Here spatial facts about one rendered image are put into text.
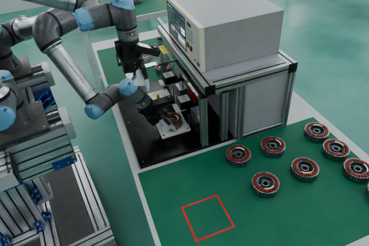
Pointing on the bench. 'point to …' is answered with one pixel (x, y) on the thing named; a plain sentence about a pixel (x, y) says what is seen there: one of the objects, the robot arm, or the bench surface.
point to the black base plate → (182, 140)
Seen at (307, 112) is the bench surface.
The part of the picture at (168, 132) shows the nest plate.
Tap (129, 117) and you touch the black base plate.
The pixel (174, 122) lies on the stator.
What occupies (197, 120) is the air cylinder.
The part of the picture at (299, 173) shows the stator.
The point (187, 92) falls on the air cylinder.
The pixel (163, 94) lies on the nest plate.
